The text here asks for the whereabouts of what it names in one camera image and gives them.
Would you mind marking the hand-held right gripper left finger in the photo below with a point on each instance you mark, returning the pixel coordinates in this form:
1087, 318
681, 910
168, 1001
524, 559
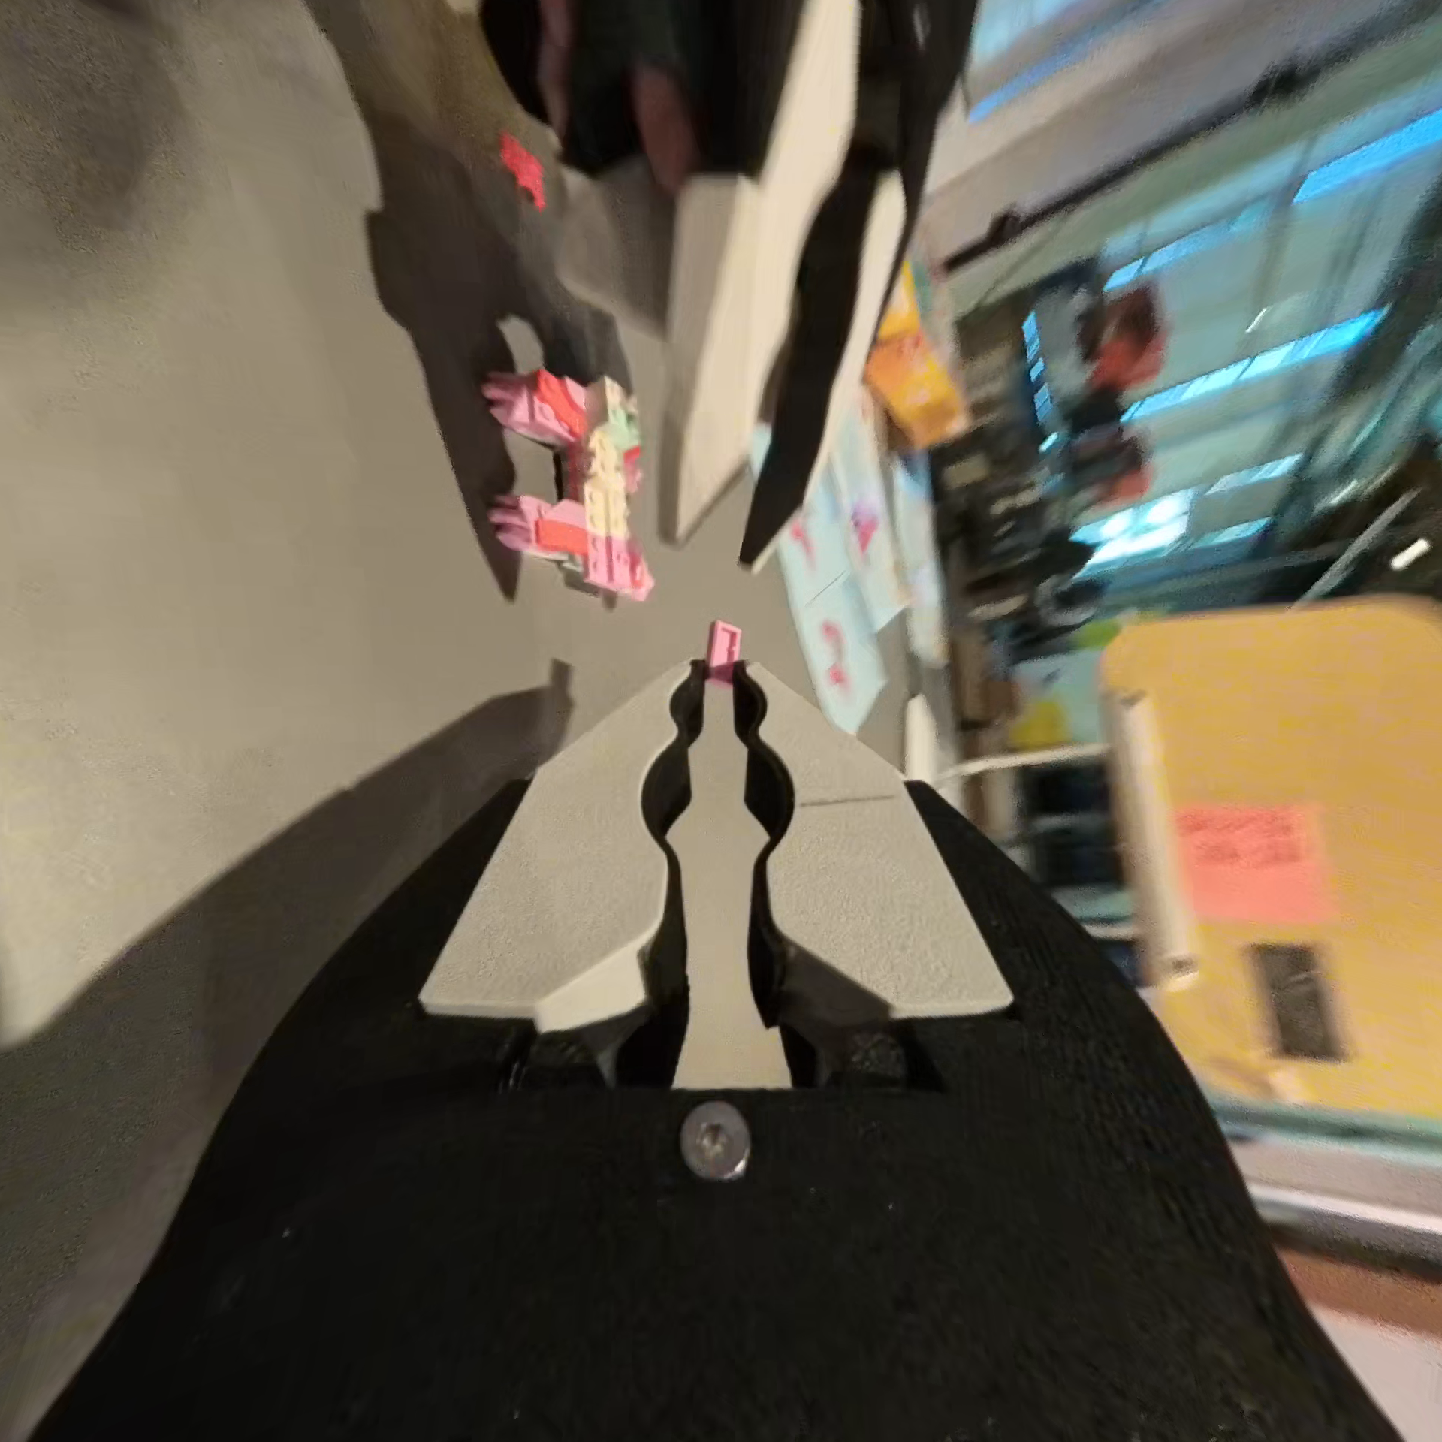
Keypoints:
541, 900

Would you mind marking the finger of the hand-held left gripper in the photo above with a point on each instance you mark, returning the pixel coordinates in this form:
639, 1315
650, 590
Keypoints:
721, 337
895, 258

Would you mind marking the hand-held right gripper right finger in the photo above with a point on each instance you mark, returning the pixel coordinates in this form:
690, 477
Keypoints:
891, 900

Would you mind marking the pink toy brick bird model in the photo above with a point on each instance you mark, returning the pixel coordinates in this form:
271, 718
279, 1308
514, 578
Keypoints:
587, 528

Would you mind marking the small pink toy brick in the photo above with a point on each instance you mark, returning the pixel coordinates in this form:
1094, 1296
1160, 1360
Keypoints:
725, 647

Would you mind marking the grey desk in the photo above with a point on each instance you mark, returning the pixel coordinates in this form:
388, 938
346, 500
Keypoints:
225, 450

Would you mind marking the red wedge toy brick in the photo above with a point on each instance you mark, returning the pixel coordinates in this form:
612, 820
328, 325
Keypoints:
524, 168

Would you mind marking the orange toy set box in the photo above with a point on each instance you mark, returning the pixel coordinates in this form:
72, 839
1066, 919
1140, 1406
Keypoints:
918, 383

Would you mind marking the open instruction booklet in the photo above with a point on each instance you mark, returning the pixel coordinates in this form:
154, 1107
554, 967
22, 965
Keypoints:
840, 664

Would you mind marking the metal storage shelf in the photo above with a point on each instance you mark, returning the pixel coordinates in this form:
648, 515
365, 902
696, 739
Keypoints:
1014, 507

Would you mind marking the pink sticky note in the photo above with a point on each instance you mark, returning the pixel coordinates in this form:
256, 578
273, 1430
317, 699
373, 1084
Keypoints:
1251, 867

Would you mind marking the wooden book stand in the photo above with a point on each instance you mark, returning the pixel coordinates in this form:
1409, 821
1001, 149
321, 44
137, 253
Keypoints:
1386, 731

